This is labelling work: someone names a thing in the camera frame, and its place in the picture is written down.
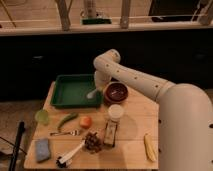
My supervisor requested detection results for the blue sponge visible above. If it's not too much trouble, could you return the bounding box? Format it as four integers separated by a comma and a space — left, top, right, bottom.
35, 138, 51, 163

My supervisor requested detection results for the grey towel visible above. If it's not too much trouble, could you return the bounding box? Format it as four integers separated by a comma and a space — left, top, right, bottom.
86, 89, 99, 99

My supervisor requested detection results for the brown pine cone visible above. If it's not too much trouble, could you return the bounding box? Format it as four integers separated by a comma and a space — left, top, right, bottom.
85, 132, 102, 153

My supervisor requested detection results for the green plastic tray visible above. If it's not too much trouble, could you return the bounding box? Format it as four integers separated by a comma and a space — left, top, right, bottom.
50, 74, 102, 109

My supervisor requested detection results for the wooden table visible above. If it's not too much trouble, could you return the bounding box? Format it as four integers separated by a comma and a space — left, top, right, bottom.
24, 89, 158, 171

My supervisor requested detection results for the green lime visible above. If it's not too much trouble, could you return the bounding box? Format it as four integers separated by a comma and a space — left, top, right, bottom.
35, 109, 49, 125

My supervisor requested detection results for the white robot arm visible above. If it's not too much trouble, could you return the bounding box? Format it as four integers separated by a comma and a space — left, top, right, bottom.
93, 49, 213, 171

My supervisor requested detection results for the orange fruit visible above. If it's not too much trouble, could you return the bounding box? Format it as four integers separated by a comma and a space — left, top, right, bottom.
79, 116, 92, 129

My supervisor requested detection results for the yellow banana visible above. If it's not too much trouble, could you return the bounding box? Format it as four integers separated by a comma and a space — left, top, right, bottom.
144, 134, 157, 162

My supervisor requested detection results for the white round container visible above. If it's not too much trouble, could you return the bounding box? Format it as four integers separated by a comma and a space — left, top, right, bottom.
108, 104, 124, 122

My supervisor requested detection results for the black pole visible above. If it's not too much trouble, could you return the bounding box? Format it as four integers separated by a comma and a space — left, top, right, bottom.
8, 121, 25, 171

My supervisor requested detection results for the dark red bowl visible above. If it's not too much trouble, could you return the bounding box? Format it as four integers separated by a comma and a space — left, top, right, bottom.
104, 82, 128, 104

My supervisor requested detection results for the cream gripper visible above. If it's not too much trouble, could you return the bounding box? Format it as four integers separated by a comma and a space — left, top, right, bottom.
94, 71, 110, 91

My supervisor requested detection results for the small brown box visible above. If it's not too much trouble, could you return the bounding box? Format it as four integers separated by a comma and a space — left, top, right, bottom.
103, 121, 117, 147

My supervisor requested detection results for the white handled brush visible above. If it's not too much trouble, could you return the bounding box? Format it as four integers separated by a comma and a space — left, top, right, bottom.
56, 141, 85, 168

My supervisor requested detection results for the green base stand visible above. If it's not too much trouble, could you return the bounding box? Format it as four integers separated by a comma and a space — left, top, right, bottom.
82, 18, 112, 25

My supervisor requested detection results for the metal fork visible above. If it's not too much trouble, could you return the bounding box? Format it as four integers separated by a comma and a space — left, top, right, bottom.
50, 129, 82, 136

